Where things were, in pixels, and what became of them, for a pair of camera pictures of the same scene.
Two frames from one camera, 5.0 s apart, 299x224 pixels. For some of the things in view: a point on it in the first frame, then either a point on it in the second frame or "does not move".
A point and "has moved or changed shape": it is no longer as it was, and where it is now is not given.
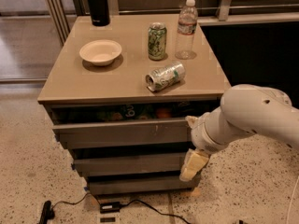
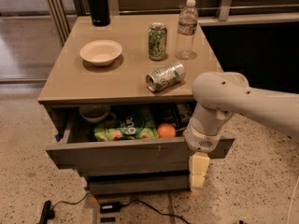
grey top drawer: (128, 126) has moved or changed shape
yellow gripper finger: (194, 161) → (198, 165)
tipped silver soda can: (164, 77) does not move
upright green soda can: (157, 41) does not move
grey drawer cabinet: (119, 98) does not move
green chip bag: (128, 111) → (137, 125)
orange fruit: (164, 113) → (165, 131)
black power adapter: (109, 207) does not move
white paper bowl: (101, 52) does not move
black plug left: (48, 213) does not move
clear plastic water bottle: (186, 30) does not move
